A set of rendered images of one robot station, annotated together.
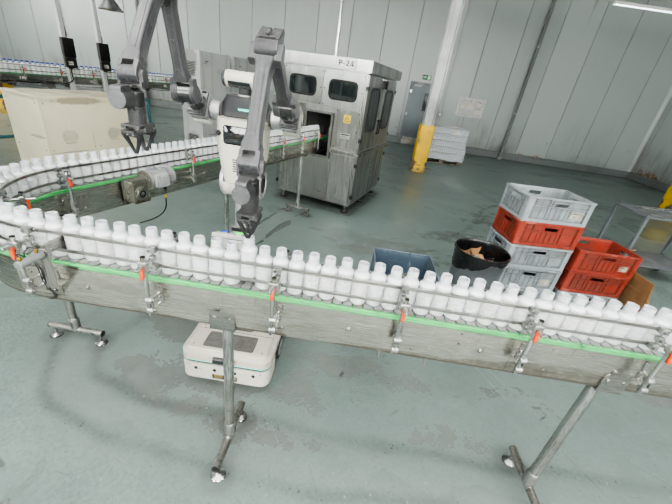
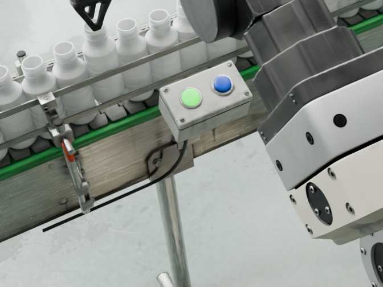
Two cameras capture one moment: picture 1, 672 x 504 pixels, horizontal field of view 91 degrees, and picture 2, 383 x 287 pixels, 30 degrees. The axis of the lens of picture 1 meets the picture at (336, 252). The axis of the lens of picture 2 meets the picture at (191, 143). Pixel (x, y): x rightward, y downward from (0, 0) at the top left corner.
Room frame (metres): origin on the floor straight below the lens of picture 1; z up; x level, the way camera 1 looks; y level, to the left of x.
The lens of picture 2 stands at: (2.01, 0.06, 1.93)
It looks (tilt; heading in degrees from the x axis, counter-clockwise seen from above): 47 degrees down; 157
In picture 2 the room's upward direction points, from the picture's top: 7 degrees counter-clockwise
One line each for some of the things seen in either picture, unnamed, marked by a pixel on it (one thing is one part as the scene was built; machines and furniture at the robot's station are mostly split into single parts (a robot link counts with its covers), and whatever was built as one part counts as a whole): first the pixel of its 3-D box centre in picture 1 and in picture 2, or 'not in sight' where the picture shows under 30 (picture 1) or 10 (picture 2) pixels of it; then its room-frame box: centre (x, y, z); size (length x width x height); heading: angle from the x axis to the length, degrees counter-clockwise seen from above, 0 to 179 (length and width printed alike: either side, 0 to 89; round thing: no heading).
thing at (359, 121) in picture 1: (337, 133); not in sight; (5.55, 0.25, 1.00); 1.60 x 1.30 x 2.00; 161
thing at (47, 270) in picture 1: (47, 273); not in sight; (0.97, 1.02, 0.96); 0.23 x 0.10 x 0.27; 179
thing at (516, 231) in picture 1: (535, 227); not in sight; (2.96, -1.79, 0.78); 0.61 x 0.41 x 0.22; 96
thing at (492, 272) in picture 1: (470, 281); not in sight; (2.58, -1.22, 0.32); 0.45 x 0.45 x 0.64
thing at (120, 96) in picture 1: (127, 88); not in sight; (1.16, 0.75, 1.60); 0.12 x 0.09 x 0.12; 1
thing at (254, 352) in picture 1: (242, 323); not in sight; (1.68, 0.54, 0.24); 0.68 x 0.53 x 0.41; 179
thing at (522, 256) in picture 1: (525, 248); not in sight; (2.96, -1.78, 0.55); 0.61 x 0.41 x 0.22; 96
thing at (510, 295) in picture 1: (505, 304); not in sight; (1.03, -0.64, 1.08); 0.06 x 0.06 x 0.17
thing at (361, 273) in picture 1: (360, 282); not in sight; (1.03, -0.10, 1.08); 0.06 x 0.06 x 0.17
